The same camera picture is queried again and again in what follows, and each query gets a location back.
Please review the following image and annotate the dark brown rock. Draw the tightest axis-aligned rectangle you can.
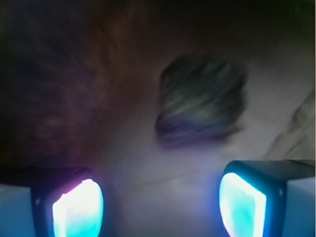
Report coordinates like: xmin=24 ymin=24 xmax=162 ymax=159
xmin=155 ymin=54 xmax=247 ymax=147

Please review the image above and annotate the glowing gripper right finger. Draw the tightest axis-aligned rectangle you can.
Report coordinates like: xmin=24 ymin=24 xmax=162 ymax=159
xmin=219 ymin=159 xmax=316 ymax=237

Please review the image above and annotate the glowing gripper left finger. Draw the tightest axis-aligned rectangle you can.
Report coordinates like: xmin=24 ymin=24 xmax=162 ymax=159
xmin=31 ymin=167 xmax=105 ymax=237

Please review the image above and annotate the brown paper bag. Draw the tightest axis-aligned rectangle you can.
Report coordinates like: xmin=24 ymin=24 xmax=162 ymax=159
xmin=0 ymin=0 xmax=315 ymax=237

